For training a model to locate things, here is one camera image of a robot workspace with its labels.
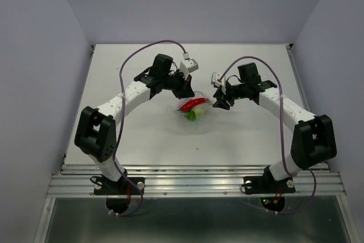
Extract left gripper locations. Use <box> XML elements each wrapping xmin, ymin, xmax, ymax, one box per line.
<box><xmin>162</xmin><ymin>69</ymin><xmax>195</xmax><ymax>100</ymax></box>

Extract red chili pepper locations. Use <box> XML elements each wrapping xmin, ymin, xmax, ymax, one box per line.
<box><xmin>179</xmin><ymin>98</ymin><xmax>206</xmax><ymax>112</ymax></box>

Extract clear zip top bag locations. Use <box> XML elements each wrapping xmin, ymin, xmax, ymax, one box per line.
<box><xmin>173</xmin><ymin>90</ymin><xmax>213</xmax><ymax>123</ymax></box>

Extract white radish with leaves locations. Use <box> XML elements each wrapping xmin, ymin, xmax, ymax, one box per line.
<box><xmin>184</xmin><ymin>102</ymin><xmax>211</xmax><ymax>121</ymax></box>

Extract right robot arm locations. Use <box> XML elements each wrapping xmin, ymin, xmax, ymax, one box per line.
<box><xmin>211</xmin><ymin>63</ymin><xmax>337</xmax><ymax>195</ymax></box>

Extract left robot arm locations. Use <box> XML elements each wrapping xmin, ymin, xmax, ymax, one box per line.
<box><xmin>75</xmin><ymin>54</ymin><xmax>198</xmax><ymax>194</ymax></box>

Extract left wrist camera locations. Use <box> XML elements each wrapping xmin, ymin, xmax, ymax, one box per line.
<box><xmin>179</xmin><ymin>59</ymin><xmax>198</xmax><ymax>80</ymax></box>

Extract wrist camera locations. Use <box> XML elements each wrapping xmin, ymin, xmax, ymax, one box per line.
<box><xmin>211</xmin><ymin>72</ymin><xmax>226</xmax><ymax>94</ymax></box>
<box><xmin>179</xmin><ymin>59</ymin><xmax>198</xmax><ymax>80</ymax></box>

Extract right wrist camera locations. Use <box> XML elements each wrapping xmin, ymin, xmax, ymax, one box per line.
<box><xmin>211</xmin><ymin>72</ymin><xmax>226</xmax><ymax>94</ymax></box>

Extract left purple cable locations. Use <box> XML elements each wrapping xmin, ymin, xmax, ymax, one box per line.
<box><xmin>113</xmin><ymin>39</ymin><xmax>188</xmax><ymax>217</ymax></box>

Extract purple cable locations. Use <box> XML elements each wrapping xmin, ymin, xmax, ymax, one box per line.
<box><xmin>217</xmin><ymin>56</ymin><xmax>316</xmax><ymax>215</ymax></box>
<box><xmin>113</xmin><ymin>39</ymin><xmax>188</xmax><ymax>217</ymax></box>

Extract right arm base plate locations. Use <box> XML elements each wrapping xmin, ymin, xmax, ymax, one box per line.
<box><xmin>241</xmin><ymin>175</ymin><xmax>296</xmax><ymax>195</ymax></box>

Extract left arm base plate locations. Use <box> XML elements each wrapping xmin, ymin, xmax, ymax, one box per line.
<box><xmin>90</xmin><ymin>176</ymin><xmax>139</xmax><ymax>196</ymax></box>

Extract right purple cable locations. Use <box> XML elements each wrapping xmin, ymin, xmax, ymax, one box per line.
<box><xmin>217</xmin><ymin>56</ymin><xmax>316</xmax><ymax>215</ymax></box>

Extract aluminium mounting rail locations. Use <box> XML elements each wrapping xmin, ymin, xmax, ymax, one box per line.
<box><xmin>47</xmin><ymin>164</ymin><xmax>346</xmax><ymax>199</ymax></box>

